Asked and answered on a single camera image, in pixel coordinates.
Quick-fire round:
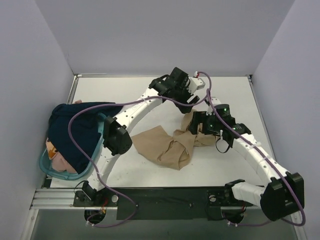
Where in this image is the beige t shirt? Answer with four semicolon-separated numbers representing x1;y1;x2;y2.
131;110;217;170

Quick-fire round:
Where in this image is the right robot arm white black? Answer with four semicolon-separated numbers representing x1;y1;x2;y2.
188;104;305;221

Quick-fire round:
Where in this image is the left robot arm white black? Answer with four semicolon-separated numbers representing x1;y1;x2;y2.
82;67;205;206

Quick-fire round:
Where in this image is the navy blue t shirt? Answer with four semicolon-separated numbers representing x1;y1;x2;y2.
48;102;122;174

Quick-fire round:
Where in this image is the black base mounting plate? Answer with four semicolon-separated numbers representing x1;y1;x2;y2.
73;186;250;224

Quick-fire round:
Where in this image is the pink patterned t shirt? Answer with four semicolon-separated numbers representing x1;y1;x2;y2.
45;138;77;174

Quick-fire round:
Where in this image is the teal plastic basket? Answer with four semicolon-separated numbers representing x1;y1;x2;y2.
38;112;105;181

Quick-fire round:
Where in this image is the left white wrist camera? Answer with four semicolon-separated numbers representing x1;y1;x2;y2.
186;71;206;94

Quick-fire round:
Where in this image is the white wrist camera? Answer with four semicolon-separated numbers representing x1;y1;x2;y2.
205;97;222;107
186;71;206;94

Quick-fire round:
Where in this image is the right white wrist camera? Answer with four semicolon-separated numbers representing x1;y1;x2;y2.
205;97;222;107

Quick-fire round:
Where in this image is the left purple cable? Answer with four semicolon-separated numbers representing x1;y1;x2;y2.
67;71;213;228

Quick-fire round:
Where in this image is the aluminium frame rail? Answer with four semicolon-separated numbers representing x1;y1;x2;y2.
30;188;75;210

